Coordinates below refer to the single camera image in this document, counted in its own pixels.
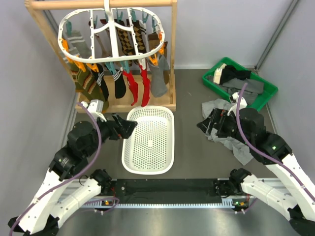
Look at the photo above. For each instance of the clothes pile in bin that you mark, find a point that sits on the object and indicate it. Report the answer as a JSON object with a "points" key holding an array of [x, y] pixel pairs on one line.
{"points": [[232, 81]]}

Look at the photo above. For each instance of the wooden drying rack frame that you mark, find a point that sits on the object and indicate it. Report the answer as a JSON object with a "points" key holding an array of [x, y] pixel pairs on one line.
{"points": [[48, 15]]}

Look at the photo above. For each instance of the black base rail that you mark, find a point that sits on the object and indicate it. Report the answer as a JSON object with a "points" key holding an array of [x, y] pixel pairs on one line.
{"points": [[168, 191]]}

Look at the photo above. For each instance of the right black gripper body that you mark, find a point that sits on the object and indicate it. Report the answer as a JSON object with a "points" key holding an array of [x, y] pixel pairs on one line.
{"points": [[228, 126]]}

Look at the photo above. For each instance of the red sock right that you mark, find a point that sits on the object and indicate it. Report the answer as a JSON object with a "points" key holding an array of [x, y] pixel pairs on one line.
{"points": [[145, 81]]}

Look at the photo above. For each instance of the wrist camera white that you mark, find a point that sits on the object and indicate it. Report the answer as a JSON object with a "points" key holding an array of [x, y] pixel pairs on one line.
{"points": [[95, 108], [234, 98]]}

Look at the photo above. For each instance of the white perforated plastic basket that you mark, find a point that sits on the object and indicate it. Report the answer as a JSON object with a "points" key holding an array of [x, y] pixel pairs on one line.
{"points": [[150, 149]]}

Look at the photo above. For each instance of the red sock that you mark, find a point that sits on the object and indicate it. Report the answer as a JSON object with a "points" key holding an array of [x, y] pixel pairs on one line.
{"points": [[145, 81], [133, 86]]}

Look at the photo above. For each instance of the red sock left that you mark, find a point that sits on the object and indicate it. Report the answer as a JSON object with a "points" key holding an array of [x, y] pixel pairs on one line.
{"points": [[133, 86]]}

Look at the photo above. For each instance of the grey striped sock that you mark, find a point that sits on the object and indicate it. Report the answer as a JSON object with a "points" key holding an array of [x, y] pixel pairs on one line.
{"points": [[77, 45]]}

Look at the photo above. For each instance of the tan ribbed sock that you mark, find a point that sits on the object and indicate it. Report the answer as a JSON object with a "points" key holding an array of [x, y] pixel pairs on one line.
{"points": [[154, 41]]}

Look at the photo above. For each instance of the green plastic bin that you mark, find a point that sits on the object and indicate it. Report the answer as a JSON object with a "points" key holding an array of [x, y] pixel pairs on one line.
{"points": [[269, 89]]}

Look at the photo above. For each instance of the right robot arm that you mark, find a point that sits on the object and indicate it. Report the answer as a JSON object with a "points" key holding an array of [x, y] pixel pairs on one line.
{"points": [[271, 150]]}

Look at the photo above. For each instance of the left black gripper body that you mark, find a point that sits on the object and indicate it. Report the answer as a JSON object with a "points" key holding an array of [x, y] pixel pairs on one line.
{"points": [[107, 130]]}

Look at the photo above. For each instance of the brown argyle sock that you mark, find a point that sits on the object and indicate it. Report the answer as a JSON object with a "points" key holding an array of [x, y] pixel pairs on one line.
{"points": [[139, 40], [127, 48]]}

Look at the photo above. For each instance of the white oval clip hanger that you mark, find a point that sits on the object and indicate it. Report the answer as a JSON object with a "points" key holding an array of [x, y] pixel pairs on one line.
{"points": [[112, 26]]}

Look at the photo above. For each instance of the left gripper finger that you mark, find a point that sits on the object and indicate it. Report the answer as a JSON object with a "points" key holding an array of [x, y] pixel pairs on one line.
{"points": [[129, 127], [117, 118]]}

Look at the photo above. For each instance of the olive striped sock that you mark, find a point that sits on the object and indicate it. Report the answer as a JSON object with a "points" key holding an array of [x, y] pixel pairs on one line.
{"points": [[85, 83]]}

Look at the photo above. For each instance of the black white striped sock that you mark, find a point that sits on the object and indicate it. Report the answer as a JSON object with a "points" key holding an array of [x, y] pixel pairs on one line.
{"points": [[119, 84]]}

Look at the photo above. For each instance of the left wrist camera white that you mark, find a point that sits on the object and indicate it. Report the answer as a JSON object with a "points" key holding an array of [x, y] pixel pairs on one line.
{"points": [[95, 108]]}

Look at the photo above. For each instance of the grey cloth on table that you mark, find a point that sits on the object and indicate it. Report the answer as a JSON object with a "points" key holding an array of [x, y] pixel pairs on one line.
{"points": [[239, 149]]}

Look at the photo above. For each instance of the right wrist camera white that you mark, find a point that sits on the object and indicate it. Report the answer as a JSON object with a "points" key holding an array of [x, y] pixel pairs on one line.
{"points": [[234, 98]]}

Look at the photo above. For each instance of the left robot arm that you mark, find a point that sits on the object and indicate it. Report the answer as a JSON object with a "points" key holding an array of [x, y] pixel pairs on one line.
{"points": [[47, 212]]}

